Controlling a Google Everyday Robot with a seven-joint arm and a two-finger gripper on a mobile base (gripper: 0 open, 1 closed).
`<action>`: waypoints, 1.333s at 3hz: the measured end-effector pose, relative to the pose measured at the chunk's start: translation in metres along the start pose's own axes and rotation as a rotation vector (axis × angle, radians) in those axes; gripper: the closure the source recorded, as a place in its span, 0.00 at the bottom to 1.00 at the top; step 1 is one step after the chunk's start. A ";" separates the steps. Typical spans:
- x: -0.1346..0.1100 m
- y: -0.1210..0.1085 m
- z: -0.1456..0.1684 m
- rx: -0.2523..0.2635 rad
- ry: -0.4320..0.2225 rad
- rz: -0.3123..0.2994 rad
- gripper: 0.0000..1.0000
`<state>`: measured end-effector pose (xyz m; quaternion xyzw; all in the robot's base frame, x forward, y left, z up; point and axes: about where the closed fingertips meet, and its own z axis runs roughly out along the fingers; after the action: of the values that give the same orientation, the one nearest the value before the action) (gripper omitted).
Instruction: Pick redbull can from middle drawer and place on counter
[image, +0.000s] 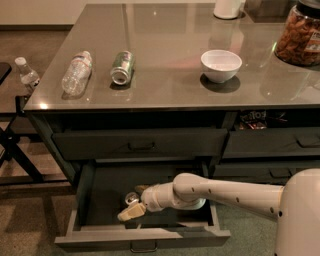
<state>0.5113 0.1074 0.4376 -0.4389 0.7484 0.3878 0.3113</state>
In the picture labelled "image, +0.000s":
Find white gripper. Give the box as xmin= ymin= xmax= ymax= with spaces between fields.
xmin=118 ymin=184 xmax=169 ymax=222

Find redbull can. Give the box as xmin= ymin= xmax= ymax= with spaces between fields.
xmin=125 ymin=192 xmax=139 ymax=205

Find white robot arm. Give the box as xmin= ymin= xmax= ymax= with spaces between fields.
xmin=118 ymin=169 xmax=320 ymax=256

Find open middle drawer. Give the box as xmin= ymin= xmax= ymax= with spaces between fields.
xmin=55 ymin=161 xmax=230 ymax=253

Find top left drawer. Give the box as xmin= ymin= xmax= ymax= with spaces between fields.
xmin=52 ymin=127 xmax=227 ymax=160

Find top right drawer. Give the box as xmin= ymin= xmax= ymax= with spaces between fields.
xmin=223 ymin=127 xmax=320 ymax=159

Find middle right drawer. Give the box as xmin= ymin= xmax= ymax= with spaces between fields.
xmin=211 ymin=160 xmax=320 ymax=184

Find green soda can lying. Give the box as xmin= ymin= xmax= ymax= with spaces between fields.
xmin=110 ymin=51 xmax=135 ymax=85

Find snack bags in drawer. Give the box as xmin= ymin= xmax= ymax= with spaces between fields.
xmin=239 ymin=110 xmax=267 ymax=130

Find black side table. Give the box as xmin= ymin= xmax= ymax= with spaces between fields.
xmin=0 ymin=62 xmax=67 ymax=185

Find clear plastic water bottle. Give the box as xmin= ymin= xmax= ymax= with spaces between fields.
xmin=62 ymin=51 xmax=92 ymax=96

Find white bowl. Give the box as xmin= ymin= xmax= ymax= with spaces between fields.
xmin=200 ymin=50 xmax=242 ymax=83

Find small clear bottle white cap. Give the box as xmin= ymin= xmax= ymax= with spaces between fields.
xmin=15 ymin=57 xmax=40 ymax=93

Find white paper towel roll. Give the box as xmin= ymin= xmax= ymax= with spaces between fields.
xmin=213 ymin=0 xmax=241 ymax=19

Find snack jar with black lid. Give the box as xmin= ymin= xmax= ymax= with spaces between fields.
xmin=275 ymin=0 xmax=320 ymax=66

